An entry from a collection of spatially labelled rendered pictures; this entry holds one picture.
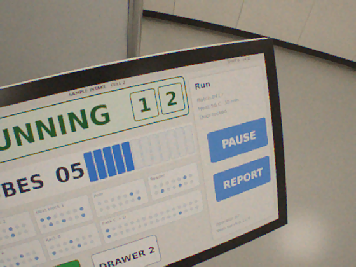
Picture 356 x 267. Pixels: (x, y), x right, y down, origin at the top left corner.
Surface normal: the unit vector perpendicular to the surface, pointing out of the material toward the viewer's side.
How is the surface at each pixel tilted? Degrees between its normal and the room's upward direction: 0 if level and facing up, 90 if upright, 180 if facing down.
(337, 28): 90
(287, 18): 90
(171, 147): 50
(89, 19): 90
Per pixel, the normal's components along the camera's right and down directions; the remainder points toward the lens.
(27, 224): 0.39, 0.18
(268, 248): 0.12, -0.61
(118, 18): -0.18, 0.75
